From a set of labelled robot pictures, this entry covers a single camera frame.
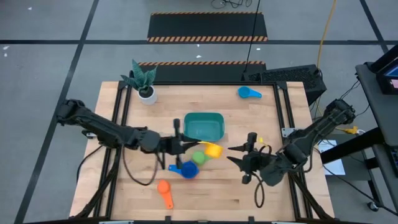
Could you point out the orange measuring cup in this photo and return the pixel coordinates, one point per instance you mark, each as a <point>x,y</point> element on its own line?
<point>163,187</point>

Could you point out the black hazard-striped floor mat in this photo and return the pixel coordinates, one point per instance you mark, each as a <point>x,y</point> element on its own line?
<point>206,26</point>
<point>202,73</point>

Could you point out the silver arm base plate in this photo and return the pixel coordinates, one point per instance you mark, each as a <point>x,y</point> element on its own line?
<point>286,132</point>
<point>89,135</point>

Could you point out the black side desk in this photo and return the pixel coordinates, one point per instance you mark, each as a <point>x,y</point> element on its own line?
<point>382,118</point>

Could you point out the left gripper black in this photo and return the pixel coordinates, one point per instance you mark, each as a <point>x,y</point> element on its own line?
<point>174,146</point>

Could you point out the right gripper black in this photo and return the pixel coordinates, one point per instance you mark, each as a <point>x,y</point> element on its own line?
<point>256,161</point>

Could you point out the yellow tag on gripper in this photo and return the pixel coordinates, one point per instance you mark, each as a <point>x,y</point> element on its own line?
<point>261,140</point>

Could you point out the white paper sheet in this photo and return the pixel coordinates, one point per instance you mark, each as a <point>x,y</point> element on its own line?
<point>337,165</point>

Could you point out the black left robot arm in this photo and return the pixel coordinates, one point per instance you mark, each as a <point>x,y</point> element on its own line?
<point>102,129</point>

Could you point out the black laptop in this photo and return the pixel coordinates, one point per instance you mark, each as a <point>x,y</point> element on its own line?
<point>388,84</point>

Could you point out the yellow measuring cup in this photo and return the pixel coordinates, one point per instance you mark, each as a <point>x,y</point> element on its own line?
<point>214,151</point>

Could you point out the large blue measuring cup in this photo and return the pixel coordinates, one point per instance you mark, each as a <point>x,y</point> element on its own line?
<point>189,170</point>

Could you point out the yellow power plug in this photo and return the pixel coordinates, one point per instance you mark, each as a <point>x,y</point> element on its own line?
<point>352,129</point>

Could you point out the black computer tower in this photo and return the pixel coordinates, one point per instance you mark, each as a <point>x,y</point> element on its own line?
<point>289,77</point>

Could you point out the green measuring cup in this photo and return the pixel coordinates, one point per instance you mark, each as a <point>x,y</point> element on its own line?
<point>198,158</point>

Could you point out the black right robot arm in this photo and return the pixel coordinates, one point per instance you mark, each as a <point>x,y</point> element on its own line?
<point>314,130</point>

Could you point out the snake plant in white pot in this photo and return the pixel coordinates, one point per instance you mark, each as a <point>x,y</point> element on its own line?
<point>147,95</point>

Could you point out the light blue measuring cup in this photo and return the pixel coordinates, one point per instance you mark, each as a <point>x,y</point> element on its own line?
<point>245,92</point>

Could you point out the teal plastic basket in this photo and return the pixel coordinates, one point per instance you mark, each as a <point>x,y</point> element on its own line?
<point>203,127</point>

